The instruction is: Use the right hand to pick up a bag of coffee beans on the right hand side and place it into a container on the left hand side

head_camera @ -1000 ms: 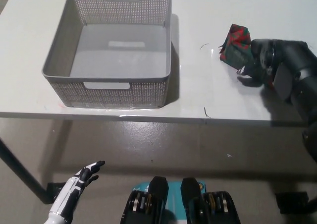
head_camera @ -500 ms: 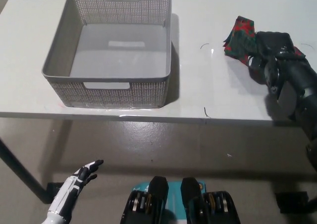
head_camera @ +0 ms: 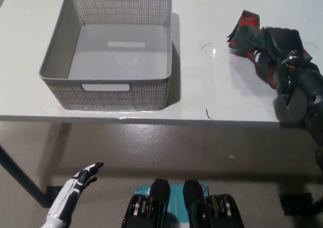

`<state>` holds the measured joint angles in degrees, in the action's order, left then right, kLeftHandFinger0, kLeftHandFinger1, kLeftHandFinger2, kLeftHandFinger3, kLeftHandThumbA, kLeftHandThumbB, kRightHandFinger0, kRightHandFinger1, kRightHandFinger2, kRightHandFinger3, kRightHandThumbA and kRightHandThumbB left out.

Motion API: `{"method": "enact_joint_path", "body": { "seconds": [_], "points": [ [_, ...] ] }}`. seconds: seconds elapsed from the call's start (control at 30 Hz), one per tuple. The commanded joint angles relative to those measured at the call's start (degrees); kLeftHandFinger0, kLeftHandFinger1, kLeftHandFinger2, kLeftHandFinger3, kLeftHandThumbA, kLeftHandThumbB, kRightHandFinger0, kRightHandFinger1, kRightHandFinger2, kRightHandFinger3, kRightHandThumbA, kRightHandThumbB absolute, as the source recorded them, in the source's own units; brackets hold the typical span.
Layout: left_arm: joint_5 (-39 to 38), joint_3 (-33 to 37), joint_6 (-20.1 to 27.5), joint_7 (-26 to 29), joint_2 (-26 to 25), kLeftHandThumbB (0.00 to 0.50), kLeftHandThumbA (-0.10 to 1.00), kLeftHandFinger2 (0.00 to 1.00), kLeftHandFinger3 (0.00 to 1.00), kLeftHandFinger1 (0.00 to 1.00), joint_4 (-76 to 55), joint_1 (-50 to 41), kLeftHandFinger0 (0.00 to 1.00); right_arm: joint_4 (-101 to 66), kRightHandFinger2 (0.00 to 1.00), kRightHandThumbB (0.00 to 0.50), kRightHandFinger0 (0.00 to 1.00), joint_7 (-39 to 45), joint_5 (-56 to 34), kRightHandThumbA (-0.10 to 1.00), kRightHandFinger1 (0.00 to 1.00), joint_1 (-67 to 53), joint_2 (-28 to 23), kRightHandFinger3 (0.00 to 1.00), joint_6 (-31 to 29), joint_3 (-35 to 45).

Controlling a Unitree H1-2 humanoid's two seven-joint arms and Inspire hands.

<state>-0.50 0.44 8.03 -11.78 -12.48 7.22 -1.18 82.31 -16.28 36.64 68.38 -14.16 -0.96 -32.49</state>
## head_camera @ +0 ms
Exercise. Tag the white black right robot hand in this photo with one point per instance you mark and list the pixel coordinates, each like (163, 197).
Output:
(283, 41)

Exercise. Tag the black metal table leg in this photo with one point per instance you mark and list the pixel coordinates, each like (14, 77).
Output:
(22, 177)

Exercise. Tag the red green coffee bean bag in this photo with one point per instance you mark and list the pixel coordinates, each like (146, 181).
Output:
(246, 33)

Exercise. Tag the grey perforated plastic basket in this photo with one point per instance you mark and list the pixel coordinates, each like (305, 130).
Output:
(118, 54)

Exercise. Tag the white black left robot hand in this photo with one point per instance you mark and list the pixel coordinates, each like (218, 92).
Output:
(68, 195)

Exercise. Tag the black metal table foot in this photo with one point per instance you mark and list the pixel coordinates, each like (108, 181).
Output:
(295, 204)

